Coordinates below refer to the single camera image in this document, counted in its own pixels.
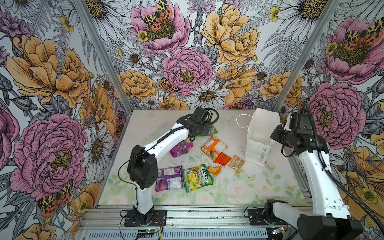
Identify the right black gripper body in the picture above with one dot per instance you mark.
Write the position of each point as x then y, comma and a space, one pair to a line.
282, 136

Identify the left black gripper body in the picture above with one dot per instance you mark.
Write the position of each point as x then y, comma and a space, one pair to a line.
202, 130

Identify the green Lays chips bag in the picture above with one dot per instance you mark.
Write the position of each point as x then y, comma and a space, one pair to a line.
213, 130

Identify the magenta Lot 100 candy bag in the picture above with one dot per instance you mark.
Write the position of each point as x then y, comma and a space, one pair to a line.
181, 148

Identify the white paper bag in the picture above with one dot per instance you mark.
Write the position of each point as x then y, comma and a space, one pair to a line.
261, 149

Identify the purple Fox's berries candy bag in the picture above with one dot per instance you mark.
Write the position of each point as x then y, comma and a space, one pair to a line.
169, 179

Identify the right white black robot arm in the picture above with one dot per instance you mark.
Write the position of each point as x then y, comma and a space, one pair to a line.
331, 219

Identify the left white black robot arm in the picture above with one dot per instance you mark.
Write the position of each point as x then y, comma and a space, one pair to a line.
143, 163

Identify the orange Fox's fruits candy bag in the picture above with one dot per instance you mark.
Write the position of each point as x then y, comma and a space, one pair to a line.
213, 147

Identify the green Fox's spring tea bag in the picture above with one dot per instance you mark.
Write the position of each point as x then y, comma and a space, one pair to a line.
196, 177

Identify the small red snack packet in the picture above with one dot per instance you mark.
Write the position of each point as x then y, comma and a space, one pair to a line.
222, 159

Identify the small clear cracker packet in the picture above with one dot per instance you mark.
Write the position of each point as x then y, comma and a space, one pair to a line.
237, 163

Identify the green circuit board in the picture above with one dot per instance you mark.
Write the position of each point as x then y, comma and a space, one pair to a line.
149, 233

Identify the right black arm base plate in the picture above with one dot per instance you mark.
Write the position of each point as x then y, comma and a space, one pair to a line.
259, 217

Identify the aluminium frame rail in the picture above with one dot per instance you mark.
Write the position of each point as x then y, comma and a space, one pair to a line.
178, 217

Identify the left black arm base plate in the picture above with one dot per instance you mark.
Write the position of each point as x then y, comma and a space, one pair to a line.
155, 218

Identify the white slotted cable duct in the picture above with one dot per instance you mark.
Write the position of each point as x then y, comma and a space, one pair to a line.
181, 234

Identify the right aluminium corner post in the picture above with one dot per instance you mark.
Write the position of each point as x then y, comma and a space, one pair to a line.
319, 28

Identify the aluminium corner post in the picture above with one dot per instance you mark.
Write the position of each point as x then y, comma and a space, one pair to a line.
319, 28
97, 41

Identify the left aluminium corner post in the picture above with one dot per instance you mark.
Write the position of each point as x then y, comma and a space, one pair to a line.
97, 41

